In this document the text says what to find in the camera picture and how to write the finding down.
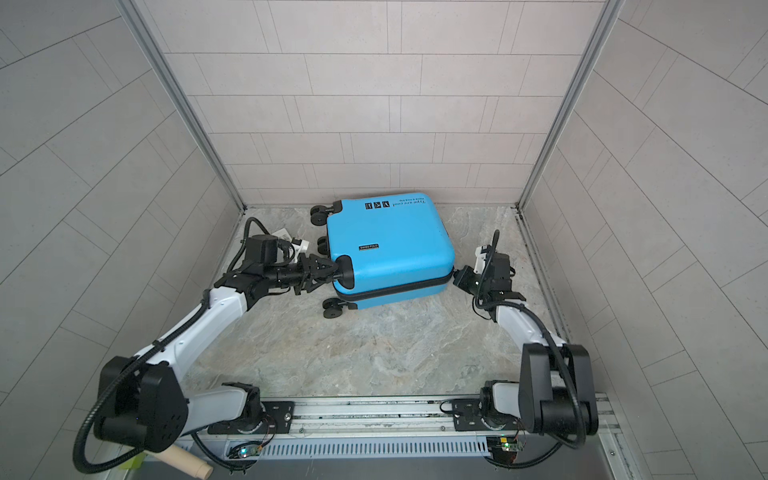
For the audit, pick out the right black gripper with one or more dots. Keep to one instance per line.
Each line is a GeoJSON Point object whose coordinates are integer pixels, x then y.
{"type": "Point", "coordinates": [465, 281]}

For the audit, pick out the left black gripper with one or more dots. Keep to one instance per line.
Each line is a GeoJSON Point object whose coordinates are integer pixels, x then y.
{"type": "Point", "coordinates": [307, 272]}

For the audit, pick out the left circuit board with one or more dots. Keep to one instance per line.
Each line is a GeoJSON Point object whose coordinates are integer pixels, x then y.
{"type": "Point", "coordinates": [251, 449]}

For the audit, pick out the right circuit board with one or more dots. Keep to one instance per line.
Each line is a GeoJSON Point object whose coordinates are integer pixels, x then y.
{"type": "Point", "coordinates": [504, 450]}

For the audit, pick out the beige cylinder handle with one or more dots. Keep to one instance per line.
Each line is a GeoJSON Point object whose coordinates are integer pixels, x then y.
{"type": "Point", "coordinates": [185, 462]}

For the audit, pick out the circuit board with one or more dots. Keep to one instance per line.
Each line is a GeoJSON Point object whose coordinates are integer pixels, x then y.
{"type": "Point", "coordinates": [504, 450]}
{"type": "Point", "coordinates": [251, 449]}

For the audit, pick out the green block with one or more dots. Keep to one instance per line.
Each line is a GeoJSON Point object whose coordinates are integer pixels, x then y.
{"type": "Point", "coordinates": [134, 463]}

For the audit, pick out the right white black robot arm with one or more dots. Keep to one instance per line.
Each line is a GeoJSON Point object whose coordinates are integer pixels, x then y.
{"type": "Point", "coordinates": [554, 394]}

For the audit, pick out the blue suitcase with black lining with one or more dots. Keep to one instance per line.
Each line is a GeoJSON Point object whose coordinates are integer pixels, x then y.
{"type": "Point", "coordinates": [388, 248]}

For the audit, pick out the aluminium mounting rail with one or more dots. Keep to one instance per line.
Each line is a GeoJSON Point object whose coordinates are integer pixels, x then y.
{"type": "Point", "coordinates": [408, 416]}

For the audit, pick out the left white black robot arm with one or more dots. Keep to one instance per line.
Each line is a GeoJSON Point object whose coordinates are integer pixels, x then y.
{"type": "Point", "coordinates": [141, 406]}

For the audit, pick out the white remote control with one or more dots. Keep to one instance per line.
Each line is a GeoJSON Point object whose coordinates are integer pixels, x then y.
{"type": "Point", "coordinates": [300, 245]}

